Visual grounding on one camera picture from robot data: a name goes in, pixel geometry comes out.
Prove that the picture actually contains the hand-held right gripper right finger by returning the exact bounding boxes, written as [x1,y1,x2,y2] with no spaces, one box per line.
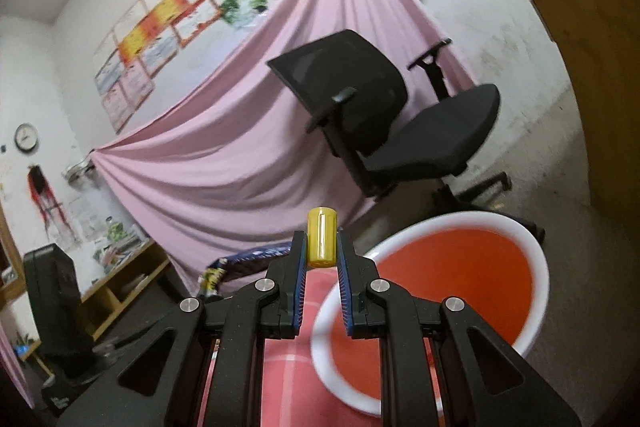
[336,229,583,427]

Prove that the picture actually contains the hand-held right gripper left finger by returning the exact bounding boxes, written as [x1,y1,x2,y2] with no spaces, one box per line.
[57,229,308,427]

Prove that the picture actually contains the dark blue snack wrapper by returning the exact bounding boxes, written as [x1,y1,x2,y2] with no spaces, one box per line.
[200,244,293,298]

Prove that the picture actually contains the red basin with white rim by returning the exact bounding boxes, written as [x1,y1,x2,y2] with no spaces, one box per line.
[310,209,551,418]

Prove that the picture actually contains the pink curtain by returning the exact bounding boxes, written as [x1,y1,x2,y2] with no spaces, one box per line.
[0,324,36,408]

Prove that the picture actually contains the low wooden shelf unit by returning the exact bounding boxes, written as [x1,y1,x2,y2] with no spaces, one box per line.
[80,239,171,343]

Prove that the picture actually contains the pile of papers and packets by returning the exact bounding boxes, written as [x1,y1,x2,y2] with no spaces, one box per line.
[92,219,151,268]

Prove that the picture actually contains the pink checked tablecloth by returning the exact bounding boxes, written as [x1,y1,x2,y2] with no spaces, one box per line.
[190,267,441,427]

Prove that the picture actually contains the pink hanging sheet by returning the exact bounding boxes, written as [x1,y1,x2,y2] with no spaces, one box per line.
[92,0,478,295]

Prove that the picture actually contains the black office chair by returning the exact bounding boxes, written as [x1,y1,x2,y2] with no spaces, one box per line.
[266,29,546,243]

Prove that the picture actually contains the wooden cabinet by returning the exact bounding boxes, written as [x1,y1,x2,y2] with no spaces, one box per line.
[522,0,640,208]

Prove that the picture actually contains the red and black wall hanging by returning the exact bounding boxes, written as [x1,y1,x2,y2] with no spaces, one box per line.
[27,164,66,228]

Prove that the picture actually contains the small wall shelf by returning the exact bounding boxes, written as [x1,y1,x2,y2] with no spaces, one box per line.
[65,162,97,182]

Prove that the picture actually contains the round wall clock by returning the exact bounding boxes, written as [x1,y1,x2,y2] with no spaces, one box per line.
[14,123,40,152]

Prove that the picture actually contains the green wall picture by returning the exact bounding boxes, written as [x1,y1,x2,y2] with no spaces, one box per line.
[220,0,268,28]

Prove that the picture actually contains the group of wall certificates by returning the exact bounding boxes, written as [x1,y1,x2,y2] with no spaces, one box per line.
[94,0,227,135]

